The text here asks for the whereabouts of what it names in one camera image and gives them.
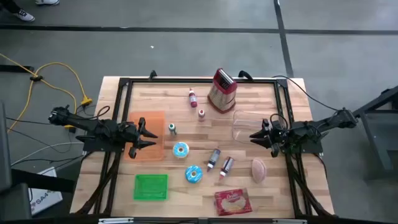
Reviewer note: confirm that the red candy colour bottle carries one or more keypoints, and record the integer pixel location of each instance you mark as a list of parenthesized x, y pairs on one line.
[(193, 99)]

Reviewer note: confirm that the grey metal stand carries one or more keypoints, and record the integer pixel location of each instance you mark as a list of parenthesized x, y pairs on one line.
[(377, 137)]

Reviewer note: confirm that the blue glazed donut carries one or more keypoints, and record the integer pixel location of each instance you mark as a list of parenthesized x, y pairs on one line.
[(175, 150), (188, 174)]

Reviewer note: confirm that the black floor bar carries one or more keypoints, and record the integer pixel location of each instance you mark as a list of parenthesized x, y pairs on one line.
[(15, 68)]

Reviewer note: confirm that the small green colouring bottle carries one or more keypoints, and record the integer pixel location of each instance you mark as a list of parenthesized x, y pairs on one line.
[(172, 128)]

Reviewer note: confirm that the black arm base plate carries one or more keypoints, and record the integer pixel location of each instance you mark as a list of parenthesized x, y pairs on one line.
[(93, 146), (308, 149)]

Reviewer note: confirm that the metal box grater red trim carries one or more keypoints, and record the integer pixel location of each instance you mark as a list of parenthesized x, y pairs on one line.
[(222, 96)]

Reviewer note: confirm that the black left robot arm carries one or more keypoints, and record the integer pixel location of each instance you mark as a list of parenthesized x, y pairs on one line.
[(84, 123)]

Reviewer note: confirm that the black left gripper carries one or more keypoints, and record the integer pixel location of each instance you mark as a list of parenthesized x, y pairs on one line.
[(127, 134)]

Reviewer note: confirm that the orange translucent plastic bin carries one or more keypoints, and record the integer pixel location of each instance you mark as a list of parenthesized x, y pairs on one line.
[(155, 149)]

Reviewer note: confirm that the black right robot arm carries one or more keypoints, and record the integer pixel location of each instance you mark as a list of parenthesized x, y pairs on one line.
[(323, 124)]

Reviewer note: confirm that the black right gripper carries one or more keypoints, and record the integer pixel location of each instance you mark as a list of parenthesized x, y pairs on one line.
[(281, 135)]

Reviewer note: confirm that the white printed box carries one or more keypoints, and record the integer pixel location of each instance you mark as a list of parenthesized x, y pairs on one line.
[(46, 199)]

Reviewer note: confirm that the red popcorn packet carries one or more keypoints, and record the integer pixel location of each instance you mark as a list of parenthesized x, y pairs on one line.
[(233, 202)]

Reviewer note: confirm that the clear plastic bin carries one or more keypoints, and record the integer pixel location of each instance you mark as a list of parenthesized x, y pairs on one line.
[(245, 124)]

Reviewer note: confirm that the person's leg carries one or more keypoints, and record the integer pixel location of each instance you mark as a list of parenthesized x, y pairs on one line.
[(9, 4)]

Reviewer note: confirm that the green plastic basket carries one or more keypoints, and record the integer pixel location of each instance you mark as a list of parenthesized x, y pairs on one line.
[(150, 186)]

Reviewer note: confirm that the silver aluminium extrusion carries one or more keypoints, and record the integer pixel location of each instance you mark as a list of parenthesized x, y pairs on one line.
[(116, 220), (289, 221)]

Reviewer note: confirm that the black frame clamp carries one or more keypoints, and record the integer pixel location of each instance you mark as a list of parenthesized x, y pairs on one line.
[(245, 74), (152, 74)]

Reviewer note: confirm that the black aluminium table frame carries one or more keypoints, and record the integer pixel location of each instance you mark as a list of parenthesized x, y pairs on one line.
[(202, 81)]

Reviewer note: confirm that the small orange colouring bottle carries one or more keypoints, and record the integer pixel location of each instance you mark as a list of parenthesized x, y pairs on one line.
[(201, 114)]

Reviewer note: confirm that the person's shoe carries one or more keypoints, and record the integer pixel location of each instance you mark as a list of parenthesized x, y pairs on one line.
[(25, 15), (46, 2)]

